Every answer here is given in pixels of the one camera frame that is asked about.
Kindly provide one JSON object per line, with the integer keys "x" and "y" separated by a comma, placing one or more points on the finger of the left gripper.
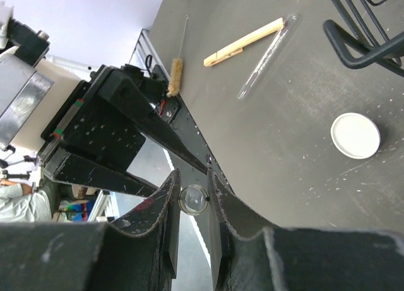
{"x": 69, "y": 168}
{"x": 146, "y": 91}

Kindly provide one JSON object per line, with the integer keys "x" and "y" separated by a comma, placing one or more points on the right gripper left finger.
{"x": 137, "y": 251}

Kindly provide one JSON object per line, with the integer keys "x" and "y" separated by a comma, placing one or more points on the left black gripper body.
{"x": 90, "y": 135}

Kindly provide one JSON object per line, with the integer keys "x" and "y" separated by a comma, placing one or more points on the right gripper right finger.
{"x": 248, "y": 252}

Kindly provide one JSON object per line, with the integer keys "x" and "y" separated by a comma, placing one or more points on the clear test tube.
{"x": 193, "y": 200}
{"x": 270, "y": 55}

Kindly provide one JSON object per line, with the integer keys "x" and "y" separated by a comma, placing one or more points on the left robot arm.
{"x": 31, "y": 96}

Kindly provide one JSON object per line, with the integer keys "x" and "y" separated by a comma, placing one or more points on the person in white shirt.
{"x": 20, "y": 203}

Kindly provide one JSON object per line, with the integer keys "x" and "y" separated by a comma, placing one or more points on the wooden test tube clamp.
{"x": 237, "y": 46}

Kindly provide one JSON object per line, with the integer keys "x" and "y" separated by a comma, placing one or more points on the white round lid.
{"x": 355, "y": 135}

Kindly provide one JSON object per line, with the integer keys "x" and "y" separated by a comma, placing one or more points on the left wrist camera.
{"x": 31, "y": 46}

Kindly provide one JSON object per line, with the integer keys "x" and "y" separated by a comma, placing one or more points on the black wire dish rack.
{"x": 359, "y": 47}

